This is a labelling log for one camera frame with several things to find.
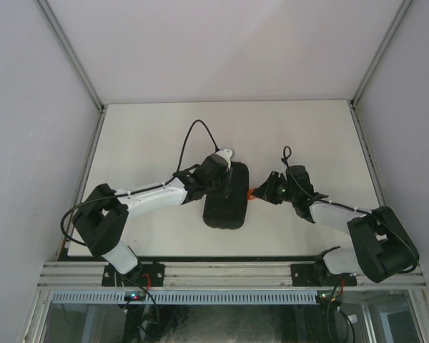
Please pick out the black plastic tool case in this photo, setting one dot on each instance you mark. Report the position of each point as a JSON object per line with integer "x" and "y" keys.
{"x": 227, "y": 209}

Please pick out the blue slotted cable duct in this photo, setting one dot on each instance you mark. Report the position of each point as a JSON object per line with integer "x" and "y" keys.
{"x": 186, "y": 297}

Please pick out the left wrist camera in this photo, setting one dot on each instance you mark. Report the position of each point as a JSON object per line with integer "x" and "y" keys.
{"x": 226, "y": 154}

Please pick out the aluminium frame rail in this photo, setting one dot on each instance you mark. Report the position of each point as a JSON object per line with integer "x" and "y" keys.
{"x": 185, "y": 275}

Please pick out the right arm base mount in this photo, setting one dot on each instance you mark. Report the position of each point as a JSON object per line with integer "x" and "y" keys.
{"x": 317, "y": 274}

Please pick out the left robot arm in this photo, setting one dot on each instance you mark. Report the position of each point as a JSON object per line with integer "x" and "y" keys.
{"x": 101, "y": 219}

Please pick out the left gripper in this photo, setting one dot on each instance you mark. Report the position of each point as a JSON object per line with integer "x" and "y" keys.
{"x": 227, "y": 178}

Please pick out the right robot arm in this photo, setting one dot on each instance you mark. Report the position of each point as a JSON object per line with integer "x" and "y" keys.
{"x": 380, "y": 248}

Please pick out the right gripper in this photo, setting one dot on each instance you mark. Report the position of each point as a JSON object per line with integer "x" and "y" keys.
{"x": 265, "y": 191}

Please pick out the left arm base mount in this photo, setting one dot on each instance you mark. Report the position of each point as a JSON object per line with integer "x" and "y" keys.
{"x": 136, "y": 275}

